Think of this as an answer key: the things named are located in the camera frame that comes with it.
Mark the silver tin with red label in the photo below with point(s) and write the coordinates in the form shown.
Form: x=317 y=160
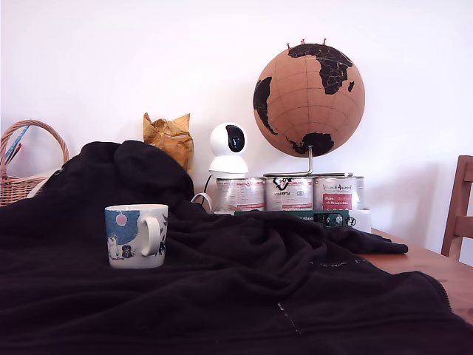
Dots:
x=240 y=194

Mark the silver tin with black logo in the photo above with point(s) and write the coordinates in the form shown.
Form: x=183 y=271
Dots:
x=288 y=194

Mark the yellow crumpled paper bag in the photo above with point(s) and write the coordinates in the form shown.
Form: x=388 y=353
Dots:
x=173 y=137

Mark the dark green flat box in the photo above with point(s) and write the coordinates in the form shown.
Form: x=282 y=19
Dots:
x=329 y=217

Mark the cork globe on metal stand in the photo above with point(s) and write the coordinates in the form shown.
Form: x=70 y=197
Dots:
x=306 y=103

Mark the silver tin with red band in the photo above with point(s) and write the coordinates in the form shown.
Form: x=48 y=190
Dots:
x=338 y=194

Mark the black fleece cloth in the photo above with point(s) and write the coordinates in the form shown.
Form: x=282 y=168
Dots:
x=207 y=281

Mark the white blue printed mug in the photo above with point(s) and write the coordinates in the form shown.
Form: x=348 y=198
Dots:
x=125 y=236

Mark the woven wicker basket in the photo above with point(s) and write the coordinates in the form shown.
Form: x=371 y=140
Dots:
x=22 y=185

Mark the blue pen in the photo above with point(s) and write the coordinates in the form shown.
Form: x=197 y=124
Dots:
x=15 y=142

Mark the wooden chair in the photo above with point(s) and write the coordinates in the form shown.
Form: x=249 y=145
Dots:
x=460 y=211

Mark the white round security camera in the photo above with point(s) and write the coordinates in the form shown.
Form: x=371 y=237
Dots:
x=227 y=148

